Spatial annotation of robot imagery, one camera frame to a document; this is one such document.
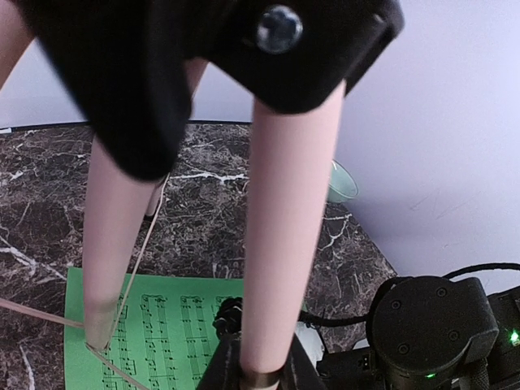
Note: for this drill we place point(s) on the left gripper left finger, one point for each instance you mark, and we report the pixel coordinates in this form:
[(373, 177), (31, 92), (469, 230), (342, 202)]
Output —
[(224, 371)]

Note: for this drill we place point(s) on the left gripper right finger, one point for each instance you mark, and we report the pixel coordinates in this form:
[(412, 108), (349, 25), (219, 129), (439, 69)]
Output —
[(298, 372)]

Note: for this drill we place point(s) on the green sheet music page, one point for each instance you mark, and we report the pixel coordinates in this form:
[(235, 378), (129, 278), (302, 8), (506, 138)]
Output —
[(164, 339)]

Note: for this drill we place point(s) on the pink perforated music stand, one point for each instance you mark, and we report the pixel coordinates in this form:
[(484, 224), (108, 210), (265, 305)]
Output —
[(132, 67)]

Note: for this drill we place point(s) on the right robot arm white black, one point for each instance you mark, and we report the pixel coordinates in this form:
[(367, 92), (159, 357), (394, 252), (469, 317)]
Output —
[(431, 332)]

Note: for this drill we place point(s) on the pale green ceramic bowl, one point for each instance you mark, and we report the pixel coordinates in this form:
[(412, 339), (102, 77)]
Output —
[(342, 186)]

